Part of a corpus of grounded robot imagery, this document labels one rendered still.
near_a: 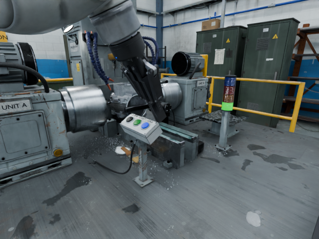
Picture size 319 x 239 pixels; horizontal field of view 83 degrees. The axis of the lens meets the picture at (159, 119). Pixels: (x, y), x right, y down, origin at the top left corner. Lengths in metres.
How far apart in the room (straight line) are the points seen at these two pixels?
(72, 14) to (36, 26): 0.04
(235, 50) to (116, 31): 3.83
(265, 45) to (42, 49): 5.41
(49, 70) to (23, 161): 5.36
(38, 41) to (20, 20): 5.99
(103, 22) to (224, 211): 0.65
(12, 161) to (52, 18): 0.79
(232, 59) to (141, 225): 3.81
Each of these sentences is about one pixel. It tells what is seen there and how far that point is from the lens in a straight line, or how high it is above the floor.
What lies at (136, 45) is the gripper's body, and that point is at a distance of 0.41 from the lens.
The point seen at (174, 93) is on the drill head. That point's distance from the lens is 1.33.
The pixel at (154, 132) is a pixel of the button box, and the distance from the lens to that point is 0.64.
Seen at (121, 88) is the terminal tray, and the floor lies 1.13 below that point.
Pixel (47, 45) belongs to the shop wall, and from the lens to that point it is 6.26.
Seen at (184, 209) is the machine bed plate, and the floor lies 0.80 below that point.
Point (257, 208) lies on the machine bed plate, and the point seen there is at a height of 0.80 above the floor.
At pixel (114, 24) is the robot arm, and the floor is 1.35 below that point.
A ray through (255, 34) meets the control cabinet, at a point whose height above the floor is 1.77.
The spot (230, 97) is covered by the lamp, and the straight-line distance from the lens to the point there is 1.05.
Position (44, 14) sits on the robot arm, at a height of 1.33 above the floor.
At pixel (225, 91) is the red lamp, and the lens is 1.04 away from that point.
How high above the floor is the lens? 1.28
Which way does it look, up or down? 17 degrees down
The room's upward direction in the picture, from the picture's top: straight up
